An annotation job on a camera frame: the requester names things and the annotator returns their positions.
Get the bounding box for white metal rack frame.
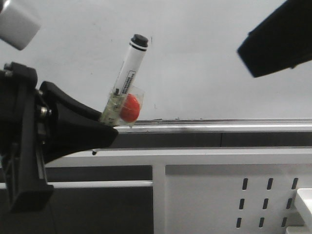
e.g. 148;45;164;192
0;147;312;234

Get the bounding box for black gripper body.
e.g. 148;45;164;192
0;62;54;213

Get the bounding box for aluminium whiteboard tray rail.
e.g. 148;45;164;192
115;119;312;134

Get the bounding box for white whiteboard marker pen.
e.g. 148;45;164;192
92;34;149;156

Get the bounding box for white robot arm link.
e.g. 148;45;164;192
0;0;41;50

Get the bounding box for white slotted pegboard panel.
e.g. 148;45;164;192
165;164;312;234

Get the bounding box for white whiteboard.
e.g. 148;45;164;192
0;0;312;120

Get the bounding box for red round magnet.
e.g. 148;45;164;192
120;94;140;122

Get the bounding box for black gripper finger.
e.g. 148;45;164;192
40;81;118;163
237;0;312;78

